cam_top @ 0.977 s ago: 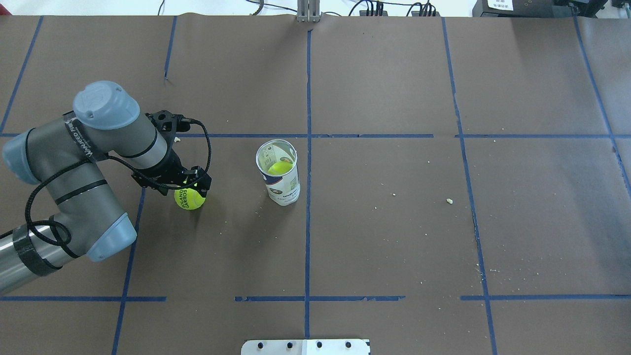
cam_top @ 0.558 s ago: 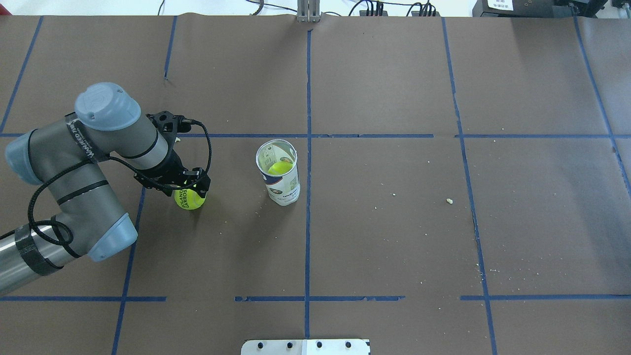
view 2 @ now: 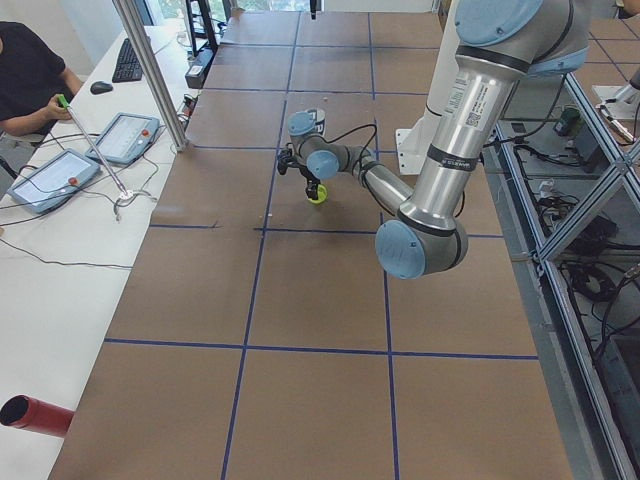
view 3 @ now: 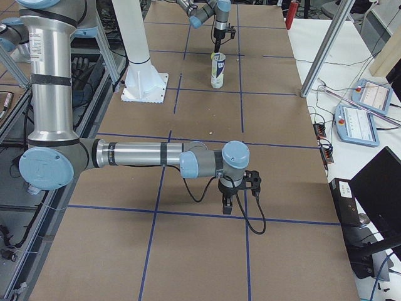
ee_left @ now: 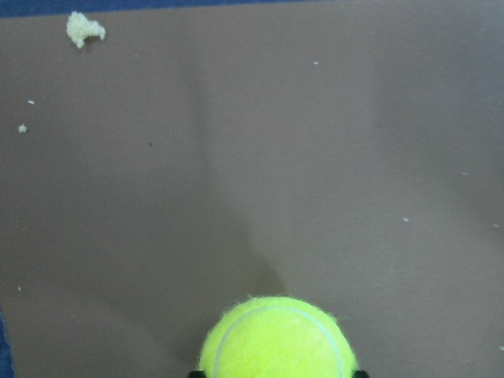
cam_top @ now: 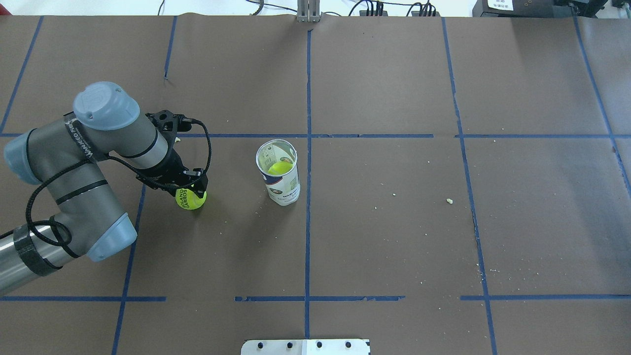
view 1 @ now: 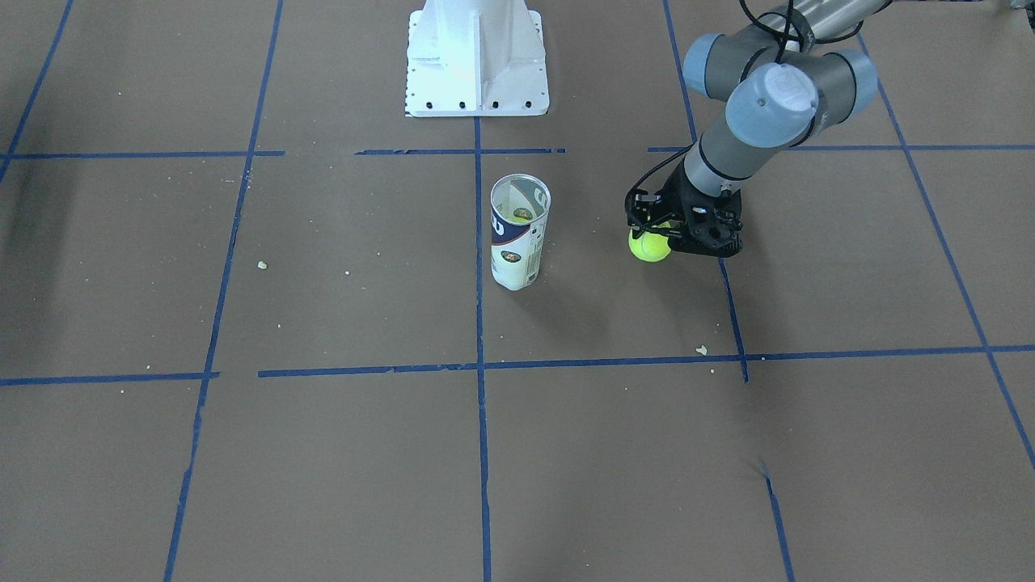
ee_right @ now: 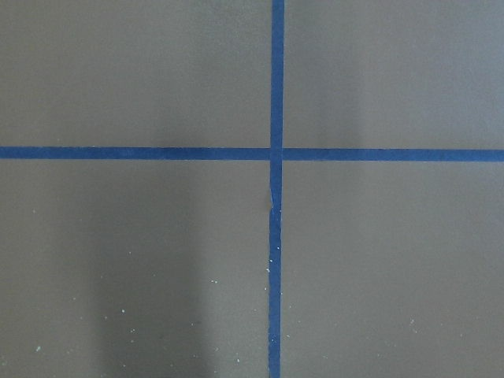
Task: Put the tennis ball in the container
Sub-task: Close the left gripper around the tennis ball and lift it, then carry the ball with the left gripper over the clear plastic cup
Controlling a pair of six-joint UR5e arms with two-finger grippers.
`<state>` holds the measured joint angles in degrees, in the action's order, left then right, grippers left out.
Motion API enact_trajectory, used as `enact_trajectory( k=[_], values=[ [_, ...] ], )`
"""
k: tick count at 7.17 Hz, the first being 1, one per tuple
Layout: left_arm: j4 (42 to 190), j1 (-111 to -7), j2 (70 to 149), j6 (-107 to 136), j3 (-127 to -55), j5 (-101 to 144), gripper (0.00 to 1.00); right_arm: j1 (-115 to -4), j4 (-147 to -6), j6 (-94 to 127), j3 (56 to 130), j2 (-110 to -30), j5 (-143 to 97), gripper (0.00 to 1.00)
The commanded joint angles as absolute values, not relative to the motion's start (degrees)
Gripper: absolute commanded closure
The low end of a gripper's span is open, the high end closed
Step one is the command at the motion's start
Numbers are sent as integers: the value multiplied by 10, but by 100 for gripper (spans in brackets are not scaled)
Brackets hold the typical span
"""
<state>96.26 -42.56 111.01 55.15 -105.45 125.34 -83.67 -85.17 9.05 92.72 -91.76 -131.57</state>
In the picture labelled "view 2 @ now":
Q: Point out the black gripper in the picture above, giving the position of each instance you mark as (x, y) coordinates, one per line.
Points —
(310, 182)

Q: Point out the yellow-green tennis ball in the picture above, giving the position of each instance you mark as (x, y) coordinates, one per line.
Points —
(323, 195)

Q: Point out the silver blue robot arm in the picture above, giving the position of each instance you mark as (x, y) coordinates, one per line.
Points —
(500, 43)

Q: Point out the far teach pendant tablet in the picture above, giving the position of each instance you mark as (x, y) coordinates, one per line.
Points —
(127, 137)

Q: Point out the teach pendant tablet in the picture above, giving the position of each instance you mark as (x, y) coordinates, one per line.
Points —
(127, 137)
(55, 182)

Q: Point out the black keyboard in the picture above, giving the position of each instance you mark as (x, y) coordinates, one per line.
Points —
(128, 67)

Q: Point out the black computer mouse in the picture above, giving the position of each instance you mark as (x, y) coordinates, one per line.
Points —
(100, 87)

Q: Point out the near teach pendant tablet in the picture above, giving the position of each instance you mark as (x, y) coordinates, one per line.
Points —
(55, 182)

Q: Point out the person in black shirt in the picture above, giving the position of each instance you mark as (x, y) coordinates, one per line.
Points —
(32, 78)

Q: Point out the red cylinder tube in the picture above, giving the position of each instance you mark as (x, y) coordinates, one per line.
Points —
(31, 414)

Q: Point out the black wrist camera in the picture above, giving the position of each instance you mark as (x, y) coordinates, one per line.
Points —
(285, 160)

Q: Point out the aluminium side frame rail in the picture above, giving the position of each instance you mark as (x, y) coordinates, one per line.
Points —
(563, 168)

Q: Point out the aluminium frame post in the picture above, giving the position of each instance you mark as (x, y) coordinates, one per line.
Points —
(136, 33)

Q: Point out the green-handled metal rod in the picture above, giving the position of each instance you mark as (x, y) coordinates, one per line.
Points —
(126, 196)

